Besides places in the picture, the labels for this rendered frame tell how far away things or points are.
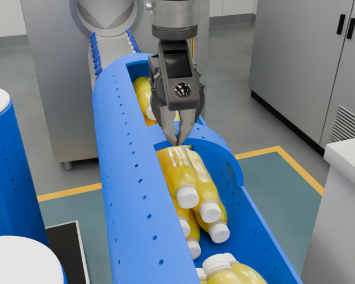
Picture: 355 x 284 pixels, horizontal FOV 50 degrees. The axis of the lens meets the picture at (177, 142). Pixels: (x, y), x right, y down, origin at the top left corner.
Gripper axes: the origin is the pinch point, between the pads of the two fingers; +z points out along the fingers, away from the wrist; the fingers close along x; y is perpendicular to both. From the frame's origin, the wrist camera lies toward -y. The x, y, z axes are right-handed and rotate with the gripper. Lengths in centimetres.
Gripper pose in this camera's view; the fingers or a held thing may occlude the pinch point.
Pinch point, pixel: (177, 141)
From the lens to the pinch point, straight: 67.7
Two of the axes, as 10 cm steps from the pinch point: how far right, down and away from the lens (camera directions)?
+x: -9.7, 1.2, -2.0
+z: 0.0, 8.5, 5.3
